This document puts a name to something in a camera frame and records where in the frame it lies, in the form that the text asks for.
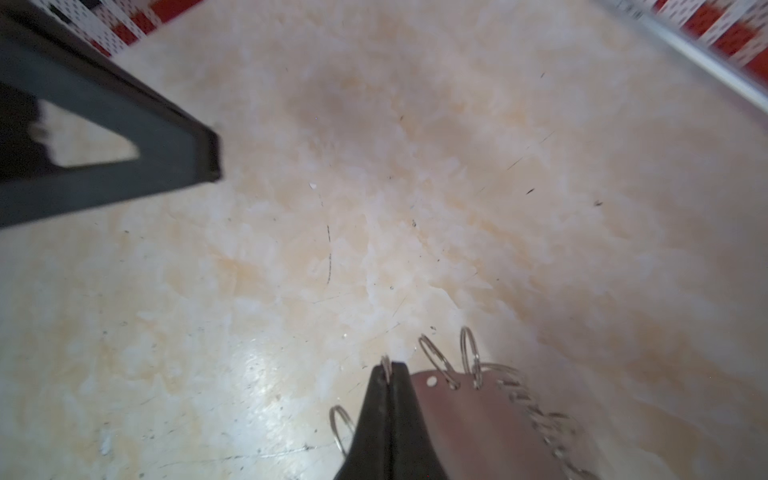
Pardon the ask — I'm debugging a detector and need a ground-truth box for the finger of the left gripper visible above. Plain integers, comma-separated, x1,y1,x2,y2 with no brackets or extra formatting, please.
1,1,222,227

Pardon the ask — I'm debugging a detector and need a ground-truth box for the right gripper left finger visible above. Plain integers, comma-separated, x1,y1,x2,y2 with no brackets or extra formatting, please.
335,361,393,480

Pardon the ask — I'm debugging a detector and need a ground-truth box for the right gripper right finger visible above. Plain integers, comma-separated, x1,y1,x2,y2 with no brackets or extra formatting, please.
389,362,448,480

